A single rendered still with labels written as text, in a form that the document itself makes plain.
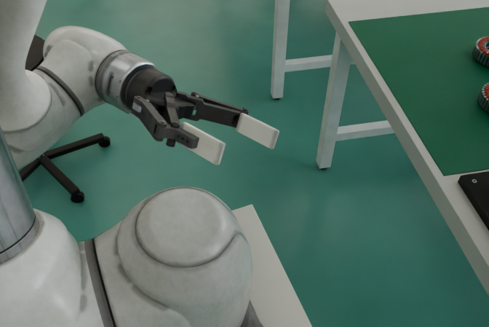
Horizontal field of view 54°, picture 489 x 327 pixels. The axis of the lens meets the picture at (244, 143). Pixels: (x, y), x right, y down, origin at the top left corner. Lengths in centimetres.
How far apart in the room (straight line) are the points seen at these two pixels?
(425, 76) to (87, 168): 139
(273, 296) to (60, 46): 52
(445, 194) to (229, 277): 62
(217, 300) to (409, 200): 154
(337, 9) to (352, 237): 83
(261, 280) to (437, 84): 74
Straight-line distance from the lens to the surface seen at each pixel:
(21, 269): 53
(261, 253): 83
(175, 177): 202
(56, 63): 81
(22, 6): 63
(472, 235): 103
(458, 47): 149
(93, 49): 81
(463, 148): 118
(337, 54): 167
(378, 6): 161
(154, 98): 71
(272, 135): 72
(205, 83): 245
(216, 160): 61
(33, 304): 54
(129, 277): 55
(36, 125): 75
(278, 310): 79
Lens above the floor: 153
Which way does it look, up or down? 46 degrees down
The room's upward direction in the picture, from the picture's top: straight up
